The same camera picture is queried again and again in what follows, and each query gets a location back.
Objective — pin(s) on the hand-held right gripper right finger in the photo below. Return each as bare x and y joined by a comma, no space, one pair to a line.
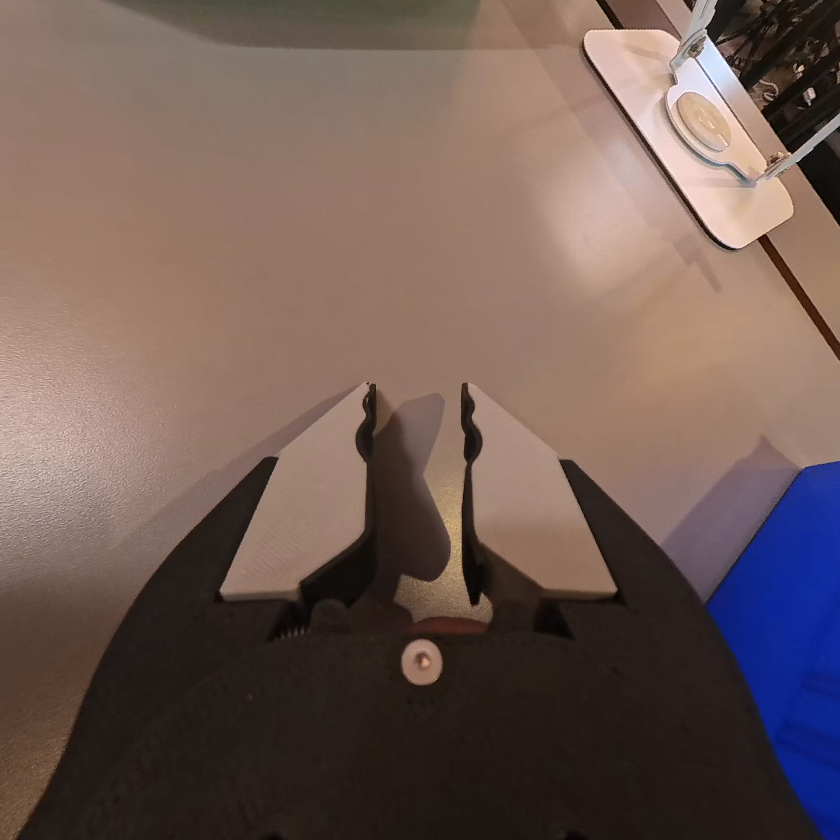
525,512

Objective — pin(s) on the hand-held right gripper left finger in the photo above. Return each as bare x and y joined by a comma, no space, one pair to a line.
308,512

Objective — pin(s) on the adjoining grey desk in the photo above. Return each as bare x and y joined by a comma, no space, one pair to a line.
814,275

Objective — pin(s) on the blue plastic bin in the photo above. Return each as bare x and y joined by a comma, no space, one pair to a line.
787,590

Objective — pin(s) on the white document stand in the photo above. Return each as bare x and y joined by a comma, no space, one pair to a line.
630,72

